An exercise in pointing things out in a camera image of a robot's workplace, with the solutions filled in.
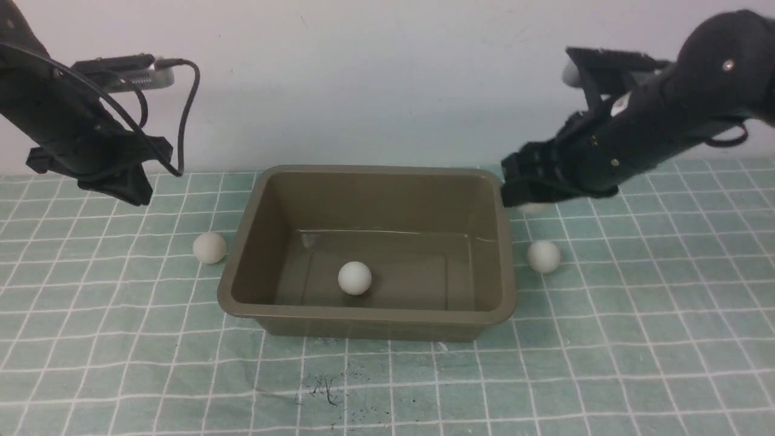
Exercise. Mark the green checkered tablecloth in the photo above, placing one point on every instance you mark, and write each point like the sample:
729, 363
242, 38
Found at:
658, 321

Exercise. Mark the olive green plastic bin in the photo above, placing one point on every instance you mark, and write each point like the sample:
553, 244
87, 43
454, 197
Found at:
438, 243

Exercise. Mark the black wrist camera right side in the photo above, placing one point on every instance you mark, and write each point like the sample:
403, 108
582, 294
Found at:
602, 73

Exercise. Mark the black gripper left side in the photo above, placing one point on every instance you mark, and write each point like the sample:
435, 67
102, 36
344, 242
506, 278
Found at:
111, 165

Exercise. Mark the white printed ping-pong ball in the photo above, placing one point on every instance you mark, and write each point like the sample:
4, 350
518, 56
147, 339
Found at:
533, 208

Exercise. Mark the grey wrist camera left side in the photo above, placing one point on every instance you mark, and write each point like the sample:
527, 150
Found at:
120, 73

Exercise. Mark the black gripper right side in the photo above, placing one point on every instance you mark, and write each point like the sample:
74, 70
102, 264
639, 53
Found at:
539, 172

